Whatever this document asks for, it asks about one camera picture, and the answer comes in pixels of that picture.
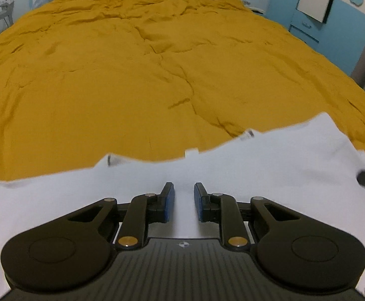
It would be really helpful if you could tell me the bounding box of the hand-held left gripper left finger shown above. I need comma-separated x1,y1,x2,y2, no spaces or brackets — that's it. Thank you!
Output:
62,181,175,251

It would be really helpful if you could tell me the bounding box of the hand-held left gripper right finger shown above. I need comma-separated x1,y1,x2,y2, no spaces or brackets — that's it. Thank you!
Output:
194,182,306,252

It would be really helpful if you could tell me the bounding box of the white printed sweatshirt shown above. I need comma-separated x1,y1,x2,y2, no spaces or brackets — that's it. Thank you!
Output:
0,113,365,301

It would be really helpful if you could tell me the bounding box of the blue and white wardrobe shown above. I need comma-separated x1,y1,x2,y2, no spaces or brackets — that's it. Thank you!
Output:
273,0,365,89

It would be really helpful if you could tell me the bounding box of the yellow bed blanket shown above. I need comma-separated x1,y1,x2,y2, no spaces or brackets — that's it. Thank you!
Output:
0,0,365,195

